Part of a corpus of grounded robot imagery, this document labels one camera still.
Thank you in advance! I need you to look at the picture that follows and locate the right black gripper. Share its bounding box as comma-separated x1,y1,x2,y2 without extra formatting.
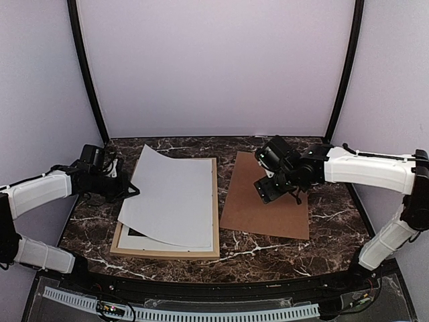
253,168,299,203

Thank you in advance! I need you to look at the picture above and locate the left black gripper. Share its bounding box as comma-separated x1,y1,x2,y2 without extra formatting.
86,170,139,203

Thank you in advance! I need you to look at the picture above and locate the brown backing board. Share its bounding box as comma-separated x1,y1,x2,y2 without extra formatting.
220,152,310,240

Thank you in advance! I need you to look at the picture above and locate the blue landscape photo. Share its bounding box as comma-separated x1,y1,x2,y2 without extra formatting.
118,146,214,250

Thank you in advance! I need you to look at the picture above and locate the light wooden picture frame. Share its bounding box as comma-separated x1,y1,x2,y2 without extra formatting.
109,156,221,260

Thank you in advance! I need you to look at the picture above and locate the white mat board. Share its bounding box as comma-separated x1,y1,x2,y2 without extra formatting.
117,160,215,252

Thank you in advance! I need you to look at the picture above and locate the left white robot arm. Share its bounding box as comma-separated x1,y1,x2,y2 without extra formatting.
1,165,140,292

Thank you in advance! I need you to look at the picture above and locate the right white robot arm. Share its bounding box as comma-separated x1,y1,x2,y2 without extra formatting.
254,136,428,291

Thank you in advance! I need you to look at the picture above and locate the small circuit board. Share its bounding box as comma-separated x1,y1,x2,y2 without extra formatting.
95,301,125,319

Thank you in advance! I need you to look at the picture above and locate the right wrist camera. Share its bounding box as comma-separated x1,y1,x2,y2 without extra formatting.
255,136,301,172

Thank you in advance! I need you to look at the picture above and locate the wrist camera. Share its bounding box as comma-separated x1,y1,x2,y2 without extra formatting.
255,136,301,172
76,144,118,178

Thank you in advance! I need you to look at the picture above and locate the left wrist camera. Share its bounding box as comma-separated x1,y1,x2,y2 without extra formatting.
76,144,118,178

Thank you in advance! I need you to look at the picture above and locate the black front rail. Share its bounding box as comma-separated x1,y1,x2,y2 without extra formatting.
33,260,400,303

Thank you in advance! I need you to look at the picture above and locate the white slotted cable duct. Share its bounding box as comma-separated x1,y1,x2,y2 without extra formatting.
42,286,320,321

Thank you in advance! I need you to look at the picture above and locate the left black corner post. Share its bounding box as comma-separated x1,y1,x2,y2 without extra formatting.
66,0,110,146

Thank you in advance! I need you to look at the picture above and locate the black corner post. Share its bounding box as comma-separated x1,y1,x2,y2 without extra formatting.
323,0,365,144
66,0,110,146

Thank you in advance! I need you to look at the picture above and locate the right black corner post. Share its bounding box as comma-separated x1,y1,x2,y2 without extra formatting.
323,0,365,144

